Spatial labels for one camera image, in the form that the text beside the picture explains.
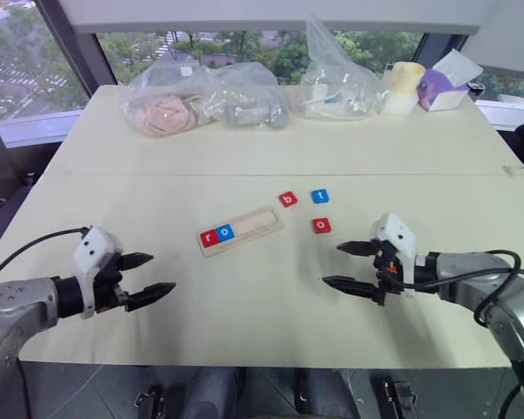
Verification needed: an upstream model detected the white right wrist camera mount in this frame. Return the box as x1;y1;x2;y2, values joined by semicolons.
369;212;418;299

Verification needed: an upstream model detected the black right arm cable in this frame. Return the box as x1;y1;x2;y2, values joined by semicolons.
396;249;524;327

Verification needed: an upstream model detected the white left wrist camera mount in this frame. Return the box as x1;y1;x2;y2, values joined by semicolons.
72;225;124;319

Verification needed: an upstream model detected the wooden letter tray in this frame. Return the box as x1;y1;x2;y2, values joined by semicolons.
196;205;286;259

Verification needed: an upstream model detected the purple white tissue box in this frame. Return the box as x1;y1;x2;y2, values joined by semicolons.
416;48;485;113

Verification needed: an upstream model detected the cream yellow cup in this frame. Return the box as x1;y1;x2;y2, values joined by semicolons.
389;61;425;96

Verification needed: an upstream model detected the plastic bag with white items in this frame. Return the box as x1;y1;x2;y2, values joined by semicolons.
298;14;386;122

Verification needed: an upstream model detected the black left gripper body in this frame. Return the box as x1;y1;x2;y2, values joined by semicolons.
93;257;130;313

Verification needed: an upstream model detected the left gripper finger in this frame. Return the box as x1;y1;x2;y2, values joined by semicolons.
126;282;177;313
121;251;155;273

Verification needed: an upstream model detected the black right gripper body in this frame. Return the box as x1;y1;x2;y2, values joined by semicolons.
373;244;403;307

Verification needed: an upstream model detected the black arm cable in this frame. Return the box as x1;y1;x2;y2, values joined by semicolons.
0;226;92;290
396;249;524;327

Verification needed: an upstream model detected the white foam cup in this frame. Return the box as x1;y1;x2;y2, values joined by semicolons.
381;89;417;118

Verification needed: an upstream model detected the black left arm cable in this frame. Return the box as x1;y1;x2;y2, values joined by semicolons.
0;226;92;290

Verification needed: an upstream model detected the black metal clamp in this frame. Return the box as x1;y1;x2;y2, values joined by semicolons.
381;378;417;419
134;387;166;419

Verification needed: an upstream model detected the plastic bag with grey parts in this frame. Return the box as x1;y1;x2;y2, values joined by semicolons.
199;61;292;132

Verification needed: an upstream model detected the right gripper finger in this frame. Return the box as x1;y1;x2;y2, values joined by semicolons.
321;275;383;303
335;240;381;258

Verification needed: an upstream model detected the dark window frame post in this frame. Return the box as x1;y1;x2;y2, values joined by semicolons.
411;31;469;78
36;0;120;102

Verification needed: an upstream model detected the plastic bag with pink cloth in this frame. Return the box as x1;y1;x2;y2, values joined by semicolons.
119;60;207;141

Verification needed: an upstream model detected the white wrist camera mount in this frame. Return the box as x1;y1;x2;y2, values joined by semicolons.
369;212;418;299
72;225;124;319

